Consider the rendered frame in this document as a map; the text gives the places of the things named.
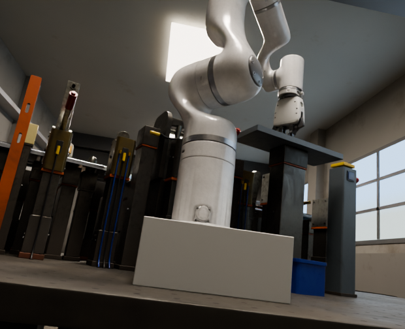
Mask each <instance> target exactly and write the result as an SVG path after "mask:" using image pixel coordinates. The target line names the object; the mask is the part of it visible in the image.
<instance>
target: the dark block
mask: <svg viewBox="0 0 405 329"><path fill-rule="evenodd" d="M150 131H155V132H158V133H160V132H161V129H157V128H155V127H151V126H148V125H145V126H144V127H143V128H141V130H139V131H138V136H137V143H136V147H135V148H136V149H135V150H136V155H135V162H134V165H133V172H132V176H131V183H130V186H129V193H128V197H127V204H126V207H125V214H124V218H123V225H122V228H121V235H120V242H119V246H118V252H117V256H116V263H115V264H114V268H115V269H118V270H127V271H133V272H134V271H135V266H136V261H137V255H138V247H139V243H140V236H141V232H142V224H143V220H144V214H145V209H146V202H147V198H148V191H149V186H150V179H151V175H152V168H153V163H154V157H155V151H156V150H157V147H158V143H159V137H158V136H155V135H152V134H150Z"/></svg>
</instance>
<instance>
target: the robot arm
mask: <svg viewBox="0 0 405 329"><path fill-rule="evenodd" d="M248 1H249V0H208V6H207V10H206V23H205V27H206V34H207V35H208V38H209V39H210V41H211V42H212V43H213V44H214V45H215V46H217V47H218V48H219V49H221V50H222V52H221V53H220V54H217V55H213V56H211V57H208V58H206V59H202V60H200V61H196V62H194V63H191V64H188V65H186V66H184V67H182V68H181V69H179V70H177V71H176V72H175V73H174V75H173V76H172V78H171V80H170V84H169V98H170V101H171V103H172V104H173V105H174V107H175V108H176V109H177V111H178V113H179V114H180V116H181V118H182V121H183V124H184V136H183V141H182V150H181V155H180V164H179V169H178V177H177V182H176V191H175V196H174V205H173V210H172V218H171V220H175V221H185V222H190V223H198V224H204V225H212V226H217V227H226V228H230V222H231V207H232V199H233V183H234V175H235V161H236V145H237V133H236V128H235V126H234V125H233V123H231V122H230V121H229V120H228V119H225V118H224V117H220V116H215V115H212V114H210V113H211V111H212V110H214V109H217V108H222V107H225V106H230V105H234V104H238V103H242V102H245V101H248V100H250V99H252V98H253V97H255V96H256V94H258V92H259V91H260V90H261V87H263V89H264V90H265V91H266V92H274V91H278V102H277V104H276V109H275V113H274V126H273V128H272V129H273V130H275V131H278V132H281V133H284V134H286V130H288V129H289V133H288V134H287V135H289V136H293V137H295V135H296V132H297V131H298V130H299V129H301V128H303V127H304V126H305V124H304V103H303V100H302V96H303V95H304V92H303V91H302V87H303V75H304V59H303V58H302V57H301V56H299V55H287V56H285V57H283V58H282V59H281V62H280V68H279V69H277V70H272V69H271V68H270V63H269V58H270V56H271V54H272V53H274V52H275V51H276V50H278V49H279V48H281V47H282V46H284V45H286V44H287V43H288V42H289V41H290V38H291V35H290V31H289V27H288V24H287V21H286V19H285V14H284V11H283V8H282V4H281V2H280V0H250V3H251V7H252V9H253V12H254V14H255V17H256V20H257V23H258V24H259V28H260V30H261V33H262V35H263V38H264V43H263V46H262V48H261V50H260V52H259V54H258V56H257V57H256V56H255V54H254V52H253V50H252V49H251V47H250V45H249V44H248V41H247V40H246V35H245V30H244V20H245V12H246V5H247V3H248Z"/></svg>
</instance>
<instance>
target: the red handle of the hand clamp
mask: <svg viewBox="0 0 405 329"><path fill-rule="evenodd" d="M77 96H78V94H77V92H75V91H70V92H69V96H68V98H67V102H66V105H65V112H64V115H63V118H62V120H61V125H60V127H59V130H62V131H64V130H65V128H66V126H67V122H68V120H69V116H70V114H71V110H73V108H74V104H75V102H76V98H77Z"/></svg>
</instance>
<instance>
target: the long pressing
mask: <svg viewBox="0 0 405 329"><path fill-rule="evenodd" d="M10 145H11V143H8V142H2V141H0V149H1V150H5V151H9V149H10ZM44 152H45V151H41V150H38V149H31V152H30V154H29V159H28V162H27V166H29V167H32V166H33V161H34V160H36V161H39V160H40V159H42V160H43V158H44ZM66 165H71V166H76V167H80V168H82V171H81V173H82V172H83V171H85V169H91V170H94V171H95V173H96V174H98V177H97V181H99V182H103V183H106V180H104V177H105V172H106V168H107V166H105V165H101V164H97V163H91V162H88V161H83V160H80V159H75V158H71V157H67V162H66ZM255 207H256V209H255V213H257V212H262V210H260V209H263V206H260V202H256V205H255ZM258 208H260V209H258ZM307 219H310V220H312V215H310V214H307V213H303V220H307Z"/></svg>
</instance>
